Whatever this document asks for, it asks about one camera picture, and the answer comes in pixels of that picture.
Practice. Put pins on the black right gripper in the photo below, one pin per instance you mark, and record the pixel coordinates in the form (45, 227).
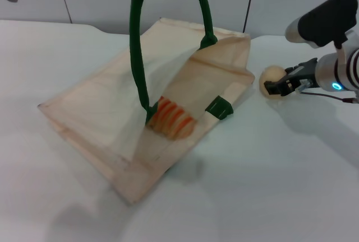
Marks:
(307, 71)

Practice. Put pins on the round pale egg yolk pastry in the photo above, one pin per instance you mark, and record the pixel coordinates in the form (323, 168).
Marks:
(273, 74)

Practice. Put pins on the orange striped long bread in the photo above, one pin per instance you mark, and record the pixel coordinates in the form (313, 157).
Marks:
(171, 118)

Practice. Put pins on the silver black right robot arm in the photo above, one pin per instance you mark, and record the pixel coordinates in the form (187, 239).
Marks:
(328, 15)

